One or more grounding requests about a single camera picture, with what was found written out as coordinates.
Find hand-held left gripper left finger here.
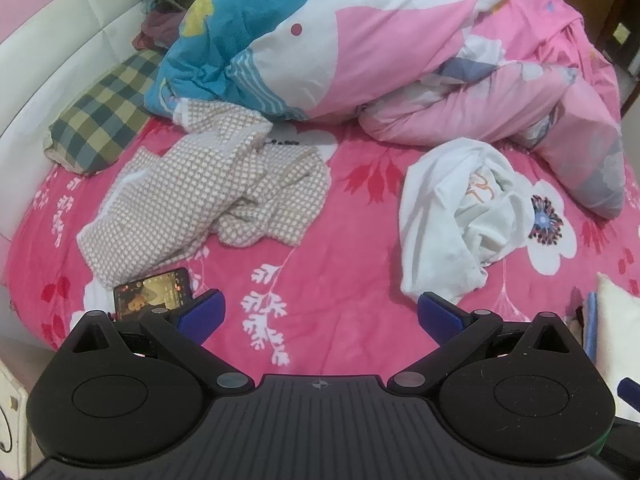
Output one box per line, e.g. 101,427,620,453
67,288,253,397

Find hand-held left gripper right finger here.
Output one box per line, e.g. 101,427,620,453
387,291,583,396

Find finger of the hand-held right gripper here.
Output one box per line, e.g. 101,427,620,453
617,376,640,404

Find white bear-print T-shirt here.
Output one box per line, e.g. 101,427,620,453
400,137,538,306

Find black smartphone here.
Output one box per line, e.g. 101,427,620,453
113,267,193,321

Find person's cream fleece clothing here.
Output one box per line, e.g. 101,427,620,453
580,272,640,416

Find beige checked garment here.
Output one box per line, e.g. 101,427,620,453
77,100,331,291

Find white nightstand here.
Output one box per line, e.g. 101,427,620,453
0,340,31,480

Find green plaid pillow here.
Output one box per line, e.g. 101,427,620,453
44,49,168,176

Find pink blue printed quilt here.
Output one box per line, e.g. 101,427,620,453
145,0,626,218

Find dark purple cloth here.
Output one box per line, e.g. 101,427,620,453
132,7,188,51

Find white pink padded headboard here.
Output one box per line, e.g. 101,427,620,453
0,0,166,241

